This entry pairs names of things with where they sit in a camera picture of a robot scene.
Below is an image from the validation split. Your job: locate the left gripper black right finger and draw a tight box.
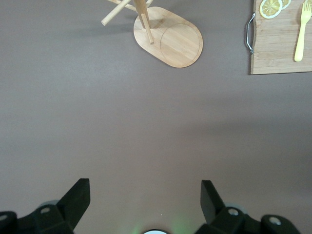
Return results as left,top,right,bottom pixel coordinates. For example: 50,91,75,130
195,179,302,234

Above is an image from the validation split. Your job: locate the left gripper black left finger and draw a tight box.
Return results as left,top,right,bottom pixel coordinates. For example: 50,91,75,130
0,178,91,234

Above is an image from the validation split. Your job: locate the wooden mug tree rack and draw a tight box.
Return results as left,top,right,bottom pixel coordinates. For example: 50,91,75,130
101,0,204,69

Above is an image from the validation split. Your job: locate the brown table mat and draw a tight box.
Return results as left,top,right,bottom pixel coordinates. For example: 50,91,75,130
0,0,312,234

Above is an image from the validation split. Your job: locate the wooden cutting board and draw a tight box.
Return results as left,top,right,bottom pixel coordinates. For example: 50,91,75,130
245,0,312,76

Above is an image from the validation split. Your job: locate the yellow plastic fork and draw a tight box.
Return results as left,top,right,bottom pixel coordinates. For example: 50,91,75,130
294,0,312,62

